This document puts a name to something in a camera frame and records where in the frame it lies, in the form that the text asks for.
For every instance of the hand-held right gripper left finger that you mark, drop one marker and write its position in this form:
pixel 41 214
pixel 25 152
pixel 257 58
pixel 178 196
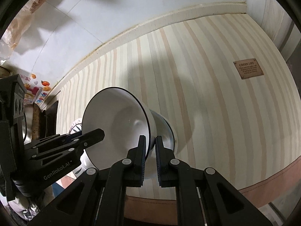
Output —
pixel 143 160

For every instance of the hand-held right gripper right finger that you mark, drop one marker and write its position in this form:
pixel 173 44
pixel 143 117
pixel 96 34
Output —
pixel 158 160

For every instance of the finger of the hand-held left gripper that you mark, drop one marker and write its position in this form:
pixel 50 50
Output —
pixel 58 139
pixel 91 136

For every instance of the white bowl dark rim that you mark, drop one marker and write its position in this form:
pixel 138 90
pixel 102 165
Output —
pixel 117 127

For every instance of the white plate dark striped rim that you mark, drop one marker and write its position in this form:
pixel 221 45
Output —
pixel 75 129

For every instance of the steel domed lid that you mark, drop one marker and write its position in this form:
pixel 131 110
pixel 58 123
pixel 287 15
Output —
pixel 29 124

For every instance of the striped tablecloth with cat print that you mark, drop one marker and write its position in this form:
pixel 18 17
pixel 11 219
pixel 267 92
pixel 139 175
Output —
pixel 211 110

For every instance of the clear plastic bag orange contents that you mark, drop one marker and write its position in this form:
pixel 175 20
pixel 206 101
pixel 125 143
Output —
pixel 18 28

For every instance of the colourful wall stickers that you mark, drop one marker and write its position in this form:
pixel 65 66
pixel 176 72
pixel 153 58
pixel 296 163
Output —
pixel 44 83

